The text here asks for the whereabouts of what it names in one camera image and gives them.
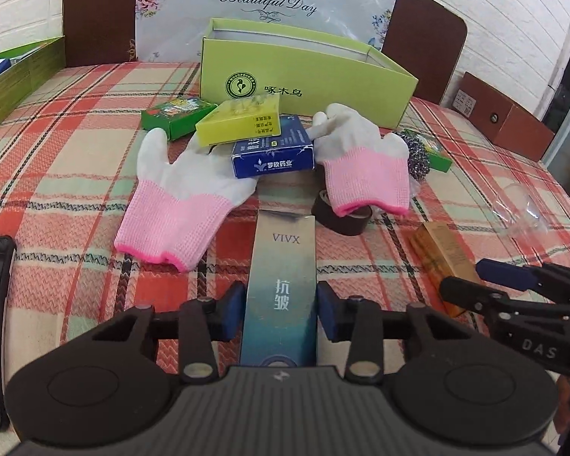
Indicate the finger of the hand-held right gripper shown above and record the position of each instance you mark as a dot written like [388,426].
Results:
[503,273]
[470,294]

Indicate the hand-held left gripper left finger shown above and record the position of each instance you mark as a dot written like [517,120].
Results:
[232,311]

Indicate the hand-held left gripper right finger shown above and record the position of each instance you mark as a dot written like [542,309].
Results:
[325,316]

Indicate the gold box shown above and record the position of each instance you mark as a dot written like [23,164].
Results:
[437,251]

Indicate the long silver blue box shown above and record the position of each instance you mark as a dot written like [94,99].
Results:
[280,270]

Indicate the black tape roll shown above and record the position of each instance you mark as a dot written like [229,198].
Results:
[337,221]

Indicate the small green box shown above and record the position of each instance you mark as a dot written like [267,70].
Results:
[175,118]
[439,160]

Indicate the large green cardboard box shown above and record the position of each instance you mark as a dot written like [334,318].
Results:
[313,85]

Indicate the clear plastic bag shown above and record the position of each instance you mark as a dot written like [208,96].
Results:
[522,213]

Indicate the large pink white glove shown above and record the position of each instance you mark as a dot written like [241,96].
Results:
[171,218]

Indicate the steel wool scourer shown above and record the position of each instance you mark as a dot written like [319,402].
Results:
[415,156]

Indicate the small pink white glove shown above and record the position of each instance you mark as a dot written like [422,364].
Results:
[365,175]

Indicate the brown cardboard box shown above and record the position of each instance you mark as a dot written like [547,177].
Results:
[503,118]

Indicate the blue medicine box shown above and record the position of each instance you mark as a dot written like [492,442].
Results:
[270,156]

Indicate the yellow box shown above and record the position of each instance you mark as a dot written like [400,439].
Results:
[237,126]

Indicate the plaid blanket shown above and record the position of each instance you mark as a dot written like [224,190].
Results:
[76,175]

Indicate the shallow green box lid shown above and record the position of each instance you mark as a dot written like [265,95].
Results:
[23,85]

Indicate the brown headboard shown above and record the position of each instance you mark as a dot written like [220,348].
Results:
[99,9]

